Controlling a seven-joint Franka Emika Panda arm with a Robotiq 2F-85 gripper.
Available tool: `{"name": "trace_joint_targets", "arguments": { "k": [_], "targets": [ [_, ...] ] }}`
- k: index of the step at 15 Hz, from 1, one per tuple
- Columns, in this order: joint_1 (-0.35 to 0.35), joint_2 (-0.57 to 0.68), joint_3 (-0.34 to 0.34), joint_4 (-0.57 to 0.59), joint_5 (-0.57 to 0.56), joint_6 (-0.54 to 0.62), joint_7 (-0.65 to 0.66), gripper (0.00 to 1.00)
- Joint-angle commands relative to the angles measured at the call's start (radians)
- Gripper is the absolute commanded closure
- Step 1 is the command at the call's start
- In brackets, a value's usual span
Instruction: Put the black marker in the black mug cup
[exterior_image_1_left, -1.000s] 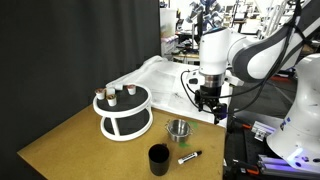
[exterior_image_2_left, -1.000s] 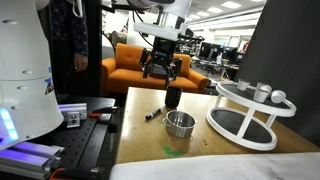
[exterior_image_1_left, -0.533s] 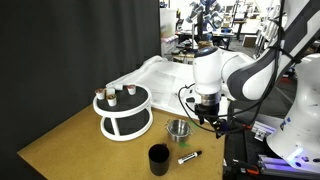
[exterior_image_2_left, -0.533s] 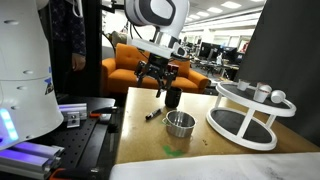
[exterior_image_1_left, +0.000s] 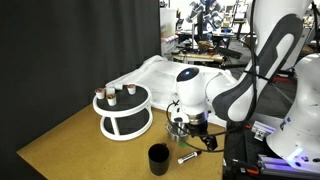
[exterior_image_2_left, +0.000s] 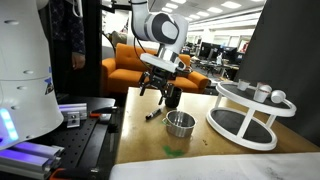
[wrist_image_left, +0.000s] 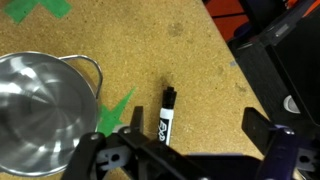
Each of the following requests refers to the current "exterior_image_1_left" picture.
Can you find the brown cylinder roll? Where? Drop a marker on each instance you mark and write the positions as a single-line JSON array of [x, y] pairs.
[[200, 57]]

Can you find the aluminium extrusion rail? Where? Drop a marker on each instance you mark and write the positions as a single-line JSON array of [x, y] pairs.
[[286, 165]]

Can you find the black mug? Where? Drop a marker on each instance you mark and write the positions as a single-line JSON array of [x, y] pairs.
[[158, 161]]

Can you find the black marker with white label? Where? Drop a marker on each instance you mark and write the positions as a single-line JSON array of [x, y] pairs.
[[188, 157]]

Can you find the orange black clamp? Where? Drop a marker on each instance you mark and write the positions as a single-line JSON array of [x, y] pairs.
[[249, 170]]

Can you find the small white coffee pod cup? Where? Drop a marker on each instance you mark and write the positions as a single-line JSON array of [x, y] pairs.
[[131, 89], [110, 90], [100, 93], [111, 100]]

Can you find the white storage box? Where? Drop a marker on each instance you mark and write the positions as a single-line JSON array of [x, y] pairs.
[[167, 21]]

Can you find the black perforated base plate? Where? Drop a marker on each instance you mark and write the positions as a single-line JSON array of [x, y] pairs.
[[238, 146]]

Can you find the white two-tier turntable rack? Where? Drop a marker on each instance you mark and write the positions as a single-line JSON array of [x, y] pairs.
[[125, 106]]

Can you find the black curtain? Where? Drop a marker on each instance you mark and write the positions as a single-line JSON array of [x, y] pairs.
[[66, 50]]

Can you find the aluminium corner bracket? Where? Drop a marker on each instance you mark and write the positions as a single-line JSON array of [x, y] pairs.
[[261, 130]]

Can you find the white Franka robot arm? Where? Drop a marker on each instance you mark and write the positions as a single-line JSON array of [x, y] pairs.
[[276, 50]]

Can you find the small stainless steel pot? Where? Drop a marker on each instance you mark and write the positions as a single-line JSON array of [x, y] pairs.
[[173, 133]]

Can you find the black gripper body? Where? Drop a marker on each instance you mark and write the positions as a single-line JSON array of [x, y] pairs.
[[196, 129]]

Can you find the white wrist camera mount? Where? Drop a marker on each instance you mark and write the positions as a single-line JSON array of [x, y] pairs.
[[178, 115]]

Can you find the white cloth sheet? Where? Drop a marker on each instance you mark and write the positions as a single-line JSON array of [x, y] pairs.
[[156, 80]]

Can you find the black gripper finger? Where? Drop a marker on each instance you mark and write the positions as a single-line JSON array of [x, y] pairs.
[[212, 143], [203, 140]]

